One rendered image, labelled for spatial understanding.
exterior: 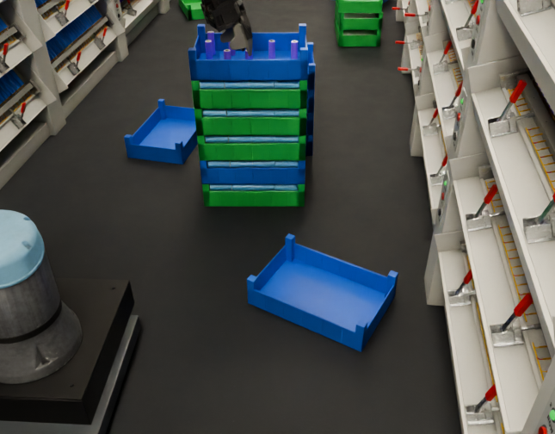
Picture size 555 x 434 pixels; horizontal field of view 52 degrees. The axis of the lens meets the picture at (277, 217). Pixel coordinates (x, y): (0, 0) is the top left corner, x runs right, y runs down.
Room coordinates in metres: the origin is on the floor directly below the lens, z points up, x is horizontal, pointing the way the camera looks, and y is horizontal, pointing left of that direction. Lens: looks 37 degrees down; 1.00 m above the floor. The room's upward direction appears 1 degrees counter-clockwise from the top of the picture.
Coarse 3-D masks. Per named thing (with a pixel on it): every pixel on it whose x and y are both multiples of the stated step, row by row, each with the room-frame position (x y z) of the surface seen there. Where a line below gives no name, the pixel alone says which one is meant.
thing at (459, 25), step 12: (444, 0) 1.53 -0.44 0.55; (456, 0) 1.49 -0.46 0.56; (468, 0) 1.45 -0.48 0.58; (444, 12) 1.46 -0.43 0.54; (456, 12) 1.41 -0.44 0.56; (468, 12) 1.38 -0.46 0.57; (456, 24) 1.34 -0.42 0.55; (468, 24) 1.31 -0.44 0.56; (456, 36) 1.26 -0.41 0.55; (468, 36) 1.23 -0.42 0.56; (456, 48) 1.20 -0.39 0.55; (468, 48) 1.07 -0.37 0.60
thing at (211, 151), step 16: (208, 144) 1.39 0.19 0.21; (224, 144) 1.39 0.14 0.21; (240, 144) 1.39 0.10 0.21; (256, 144) 1.38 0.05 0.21; (272, 144) 1.38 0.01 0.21; (288, 144) 1.38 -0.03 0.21; (304, 144) 1.38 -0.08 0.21; (208, 160) 1.39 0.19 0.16; (224, 160) 1.39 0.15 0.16; (240, 160) 1.39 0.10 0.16; (256, 160) 1.39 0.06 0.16; (272, 160) 1.39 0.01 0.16; (288, 160) 1.38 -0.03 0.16; (304, 160) 1.38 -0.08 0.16
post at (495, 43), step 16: (496, 16) 0.97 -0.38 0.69; (480, 32) 1.00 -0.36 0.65; (496, 32) 0.97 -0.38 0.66; (480, 48) 0.97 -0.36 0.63; (496, 48) 0.97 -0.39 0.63; (512, 48) 0.97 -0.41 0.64; (480, 64) 0.97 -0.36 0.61; (464, 80) 1.06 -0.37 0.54; (464, 112) 1.00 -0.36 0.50; (464, 128) 0.97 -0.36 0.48; (464, 144) 0.97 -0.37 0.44; (480, 144) 0.97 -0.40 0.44; (448, 160) 1.05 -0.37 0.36; (448, 192) 0.99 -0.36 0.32; (448, 208) 0.97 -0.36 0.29; (448, 224) 0.97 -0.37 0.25; (432, 240) 1.06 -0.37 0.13; (432, 256) 1.02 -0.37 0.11; (432, 272) 0.99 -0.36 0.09; (432, 288) 0.97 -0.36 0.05; (432, 304) 0.97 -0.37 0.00
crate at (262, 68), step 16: (304, 32) 1.56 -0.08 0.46; (192, 48) 1.40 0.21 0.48; (224, 48) 1.58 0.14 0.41; (256, 48) 1.58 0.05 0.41; (288, 48) 1.58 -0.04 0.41; (304, 48) 1.39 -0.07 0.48; (192, 64) 1.39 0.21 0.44; (208, 64) 1.39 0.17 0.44; (224, 64) 1.39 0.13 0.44; (240, 64) 1.39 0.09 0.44; (256, 64) 1.39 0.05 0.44; (272, 64) 1.39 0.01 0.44; (288, 64) 1.38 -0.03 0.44; (304, 64) 1.38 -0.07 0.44; (192, 80) 1.39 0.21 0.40; (208, 80) 1.39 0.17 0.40
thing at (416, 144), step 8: (432, 8) 1.69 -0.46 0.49; (440, 8) 1.66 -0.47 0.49; (432, 16) 1.67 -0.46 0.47; (440, 16) 1.66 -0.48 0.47; (432, 24) 1.67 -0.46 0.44; (440, 24) 1.66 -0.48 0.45; (432, 32) 1.67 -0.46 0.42; (440, 32) 1.66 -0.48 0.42; (424, 48) 1.72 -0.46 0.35; (424, 64) 1.67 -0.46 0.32; (424, 72) 1.67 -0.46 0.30; (424, 80) 1.67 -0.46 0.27; (424, 88) 1.67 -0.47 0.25; (432, 88) 1.66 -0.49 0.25; (416, 112) 1.68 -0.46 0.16; (416, 120) 1.67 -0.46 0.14; (416, 128) 1.67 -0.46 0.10; (416, 136) 1.67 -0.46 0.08; (416, 144) 1.67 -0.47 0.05; (416, 152) 1.66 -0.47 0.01
